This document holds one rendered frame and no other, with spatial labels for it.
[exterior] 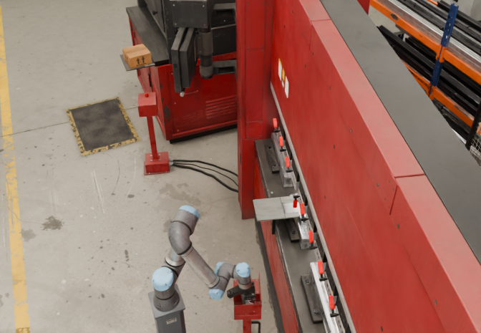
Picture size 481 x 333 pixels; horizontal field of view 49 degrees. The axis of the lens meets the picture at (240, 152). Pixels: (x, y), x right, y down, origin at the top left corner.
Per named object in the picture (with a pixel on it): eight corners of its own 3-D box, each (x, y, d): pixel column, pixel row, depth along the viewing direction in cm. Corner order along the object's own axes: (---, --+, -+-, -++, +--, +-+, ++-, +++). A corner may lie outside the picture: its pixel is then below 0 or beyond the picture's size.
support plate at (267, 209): (253, 200, 334) (253, 200, 333) (293, 196, 336) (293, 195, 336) (257, 221, 320) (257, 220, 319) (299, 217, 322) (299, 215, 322)
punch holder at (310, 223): (305, 222, 295) (307, 201, 284) (319, 220, 295) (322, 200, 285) (311, 243, 283) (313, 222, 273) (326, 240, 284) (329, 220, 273)
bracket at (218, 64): (212, 69, 430) (212, 61, 426) (242, 66, 433) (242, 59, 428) (217, 95, 400) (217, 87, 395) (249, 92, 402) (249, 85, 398)
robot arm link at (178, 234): (172, 235, 254) (227, 300, 273) (181, 220, 262) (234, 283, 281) (155, 240, 260) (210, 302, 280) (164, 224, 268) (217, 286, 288)
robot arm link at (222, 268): (211, 273, 282) (230, 277, 279) (218, 258, 290) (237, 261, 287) (212, 282, 287) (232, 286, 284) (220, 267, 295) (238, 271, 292)
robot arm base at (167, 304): (157, 315, 295) (154, 304, 288) (150, 293, 306) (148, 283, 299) (182, 306, 299) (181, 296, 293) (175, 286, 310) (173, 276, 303)
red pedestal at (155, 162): (144, 162, 515) (132, 90, 462) (169, 160, 518) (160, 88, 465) (143, 175, 500) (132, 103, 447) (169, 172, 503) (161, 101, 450)
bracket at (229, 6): (210, 12, 399) (210, 3, 395) (242, 11, 401) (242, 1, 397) (215, 36, 369) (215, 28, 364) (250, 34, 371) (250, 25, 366)
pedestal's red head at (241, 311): (233, 291, 320) (232, 273, 309) (259, 290, 321) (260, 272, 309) (233, 320, 305) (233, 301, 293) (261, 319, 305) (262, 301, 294)
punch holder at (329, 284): (323, 281, 264) (326, 260, 254) (339, 278, 265) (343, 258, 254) (331, 306, 253) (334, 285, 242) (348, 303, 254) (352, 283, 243)
